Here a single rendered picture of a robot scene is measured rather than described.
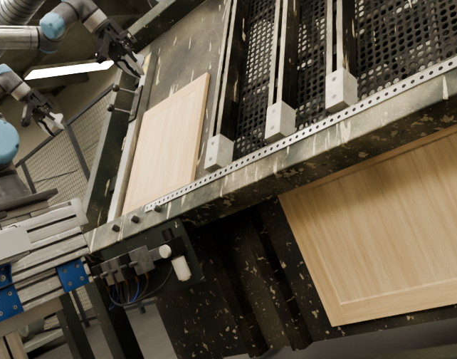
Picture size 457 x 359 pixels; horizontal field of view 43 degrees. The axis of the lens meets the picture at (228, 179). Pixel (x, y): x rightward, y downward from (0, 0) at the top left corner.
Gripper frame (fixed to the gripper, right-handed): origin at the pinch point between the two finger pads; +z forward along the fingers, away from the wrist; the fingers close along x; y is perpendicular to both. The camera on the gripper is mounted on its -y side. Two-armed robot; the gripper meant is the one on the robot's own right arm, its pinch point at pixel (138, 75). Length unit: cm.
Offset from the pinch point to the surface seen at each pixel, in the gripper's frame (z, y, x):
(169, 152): 32.2, 9.1, 27.3
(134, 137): 22, 24, 57
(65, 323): 54, -53, 75
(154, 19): -9, 84, 55
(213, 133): 32.2, 1.5, -6.7
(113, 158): 25, 25, 81
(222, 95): 25.8, 16.1, -8.4
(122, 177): 30, 4, 56
